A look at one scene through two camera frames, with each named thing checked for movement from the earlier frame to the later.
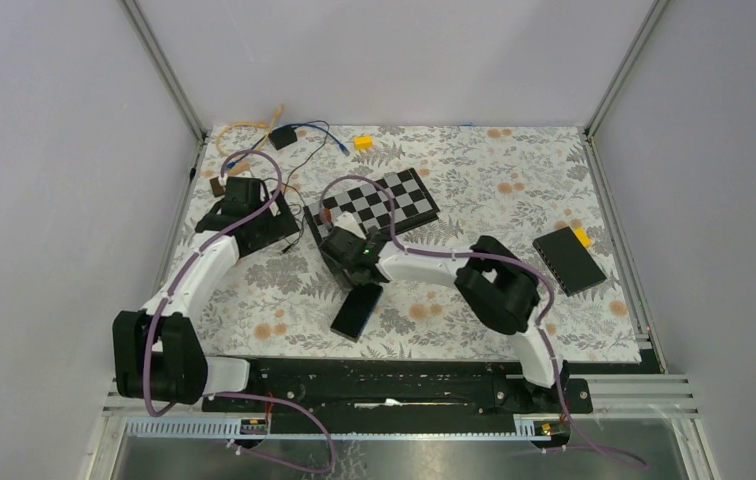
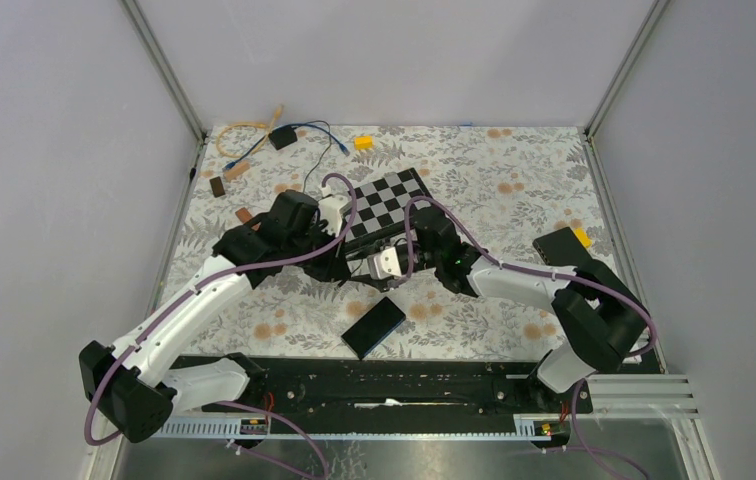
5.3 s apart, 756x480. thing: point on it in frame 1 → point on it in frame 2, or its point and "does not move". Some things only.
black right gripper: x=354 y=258 → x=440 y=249
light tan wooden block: x=239 y=166 does not move
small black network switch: x=356 y=310 → x=372 y=328
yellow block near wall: x=364 y=142 does not move
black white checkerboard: x=390 y=203 does not move
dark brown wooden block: x=217 y=188 does not move
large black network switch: x=574 y=266 does not move
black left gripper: x=281 y=226 → x=336 y=268
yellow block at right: x=583 y=237 does not move
